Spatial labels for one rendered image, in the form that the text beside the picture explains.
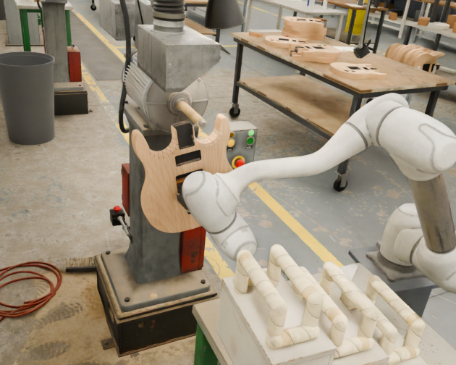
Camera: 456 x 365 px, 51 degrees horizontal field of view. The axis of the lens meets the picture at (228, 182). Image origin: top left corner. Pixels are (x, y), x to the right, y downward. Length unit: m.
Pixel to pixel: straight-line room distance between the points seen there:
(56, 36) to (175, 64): 3.81
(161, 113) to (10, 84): 2.73
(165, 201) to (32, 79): 2.88
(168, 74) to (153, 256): 1.10
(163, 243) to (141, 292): 0.25
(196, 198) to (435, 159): 0.62
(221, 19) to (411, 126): 0.67
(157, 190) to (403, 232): 0.92
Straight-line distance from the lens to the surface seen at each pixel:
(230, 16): 1.59
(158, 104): 1.79
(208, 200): 1.23
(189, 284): 2.40
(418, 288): 2.00
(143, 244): 2.26
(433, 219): 1.60
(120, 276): 2.44
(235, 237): 1.31
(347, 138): 1.44
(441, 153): 1.34
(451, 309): 3.16
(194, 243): 2.34
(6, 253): 3.20
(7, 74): 4.40
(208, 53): 1.49
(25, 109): 4.46
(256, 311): 1.08
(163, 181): 1.60
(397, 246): 1.92
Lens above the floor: 1.83
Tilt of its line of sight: 28 degrees down
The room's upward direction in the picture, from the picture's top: 6 degrees clockwise
